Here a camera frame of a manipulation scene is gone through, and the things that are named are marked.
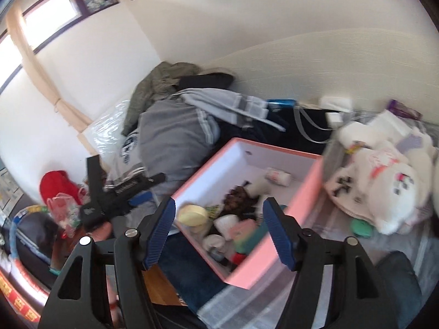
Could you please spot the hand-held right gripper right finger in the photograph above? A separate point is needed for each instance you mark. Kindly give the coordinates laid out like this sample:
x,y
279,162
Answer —
x,y
279,236

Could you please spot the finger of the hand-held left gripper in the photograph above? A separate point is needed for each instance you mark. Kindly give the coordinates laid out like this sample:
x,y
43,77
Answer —
x,y
137,183
140,199

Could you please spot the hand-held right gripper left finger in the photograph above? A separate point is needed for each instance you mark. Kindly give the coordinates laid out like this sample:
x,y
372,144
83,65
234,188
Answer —
x,y
159,233

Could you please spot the pastel rainbow squishy toy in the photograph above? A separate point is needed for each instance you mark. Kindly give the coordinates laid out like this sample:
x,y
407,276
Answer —
x,y
245,234

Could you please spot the yellow round tin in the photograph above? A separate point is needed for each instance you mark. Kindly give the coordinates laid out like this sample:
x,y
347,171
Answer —
x,y
192,215

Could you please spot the white cup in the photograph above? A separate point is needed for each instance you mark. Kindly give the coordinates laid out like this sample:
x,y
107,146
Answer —
x,y
225,226

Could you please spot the small white bottle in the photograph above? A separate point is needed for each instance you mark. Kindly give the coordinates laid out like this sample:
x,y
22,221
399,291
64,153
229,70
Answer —
x,y
277,176

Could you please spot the pink box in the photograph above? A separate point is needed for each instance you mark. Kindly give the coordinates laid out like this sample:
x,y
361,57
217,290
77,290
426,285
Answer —
x,y
240,157

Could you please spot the person's left hand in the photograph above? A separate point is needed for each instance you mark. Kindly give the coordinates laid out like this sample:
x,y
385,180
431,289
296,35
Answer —
x,y
103,232

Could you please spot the red and green plastic bag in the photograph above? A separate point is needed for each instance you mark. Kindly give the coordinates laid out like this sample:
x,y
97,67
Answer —
x,y
65,212

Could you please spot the red cloth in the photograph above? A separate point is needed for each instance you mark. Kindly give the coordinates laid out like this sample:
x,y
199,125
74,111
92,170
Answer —
x,y
58,185

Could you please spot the blue jeans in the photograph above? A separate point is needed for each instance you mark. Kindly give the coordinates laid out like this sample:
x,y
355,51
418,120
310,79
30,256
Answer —
x,y
192,274

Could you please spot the grey sweatshirt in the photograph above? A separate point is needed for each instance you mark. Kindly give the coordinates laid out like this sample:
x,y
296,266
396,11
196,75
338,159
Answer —
x,y
171,133

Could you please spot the clear plastic wrapped bag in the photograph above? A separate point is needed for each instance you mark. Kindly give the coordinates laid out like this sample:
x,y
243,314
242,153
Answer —
x,y
106,126

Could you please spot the black bag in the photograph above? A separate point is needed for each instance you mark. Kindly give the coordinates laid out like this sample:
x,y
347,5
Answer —
x,y
34,243

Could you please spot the grey bed blanket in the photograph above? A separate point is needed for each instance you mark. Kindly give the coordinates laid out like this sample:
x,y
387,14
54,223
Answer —
x,y
343,264

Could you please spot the white purse with black cross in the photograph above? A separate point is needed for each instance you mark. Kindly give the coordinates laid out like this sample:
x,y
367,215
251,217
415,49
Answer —
x,y
343,185

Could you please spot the mint green round case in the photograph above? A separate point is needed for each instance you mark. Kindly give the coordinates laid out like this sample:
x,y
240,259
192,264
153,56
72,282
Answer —
x,y
362,228

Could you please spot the olive jacket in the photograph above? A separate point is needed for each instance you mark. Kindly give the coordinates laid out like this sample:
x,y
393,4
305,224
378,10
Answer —
x,y
154,85

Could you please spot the red banner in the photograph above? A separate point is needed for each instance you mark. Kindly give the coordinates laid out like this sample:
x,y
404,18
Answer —
x,y
20,298

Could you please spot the grey striped garment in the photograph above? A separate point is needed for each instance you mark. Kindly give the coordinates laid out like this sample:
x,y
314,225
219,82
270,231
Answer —
x,y
223,104

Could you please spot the white plush bear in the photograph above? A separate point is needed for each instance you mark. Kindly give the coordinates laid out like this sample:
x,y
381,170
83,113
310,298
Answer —
x,y
387,185

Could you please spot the black garment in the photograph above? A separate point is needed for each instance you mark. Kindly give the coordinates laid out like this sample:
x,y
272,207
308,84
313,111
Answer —
x,y
205,80

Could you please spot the black zip case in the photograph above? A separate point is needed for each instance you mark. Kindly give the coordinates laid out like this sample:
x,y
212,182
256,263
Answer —
x,y
398,281

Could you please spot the blue packet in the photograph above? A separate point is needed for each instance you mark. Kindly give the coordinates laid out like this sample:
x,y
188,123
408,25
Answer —
x,y
281,103

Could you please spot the white power adapter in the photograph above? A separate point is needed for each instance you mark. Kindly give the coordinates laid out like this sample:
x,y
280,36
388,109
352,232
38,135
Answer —
x,y
336,103

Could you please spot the beige curtain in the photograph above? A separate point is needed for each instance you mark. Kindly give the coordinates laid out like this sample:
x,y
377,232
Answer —
x,y
37,68

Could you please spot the white tissue pack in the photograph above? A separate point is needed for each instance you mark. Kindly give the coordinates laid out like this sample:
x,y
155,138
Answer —
x,y
389,123

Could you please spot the purple packet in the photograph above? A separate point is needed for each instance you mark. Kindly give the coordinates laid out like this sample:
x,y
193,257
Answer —
x,y
404,109

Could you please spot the window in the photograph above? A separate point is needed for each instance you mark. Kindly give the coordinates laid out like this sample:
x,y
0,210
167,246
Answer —
x,y
51,13

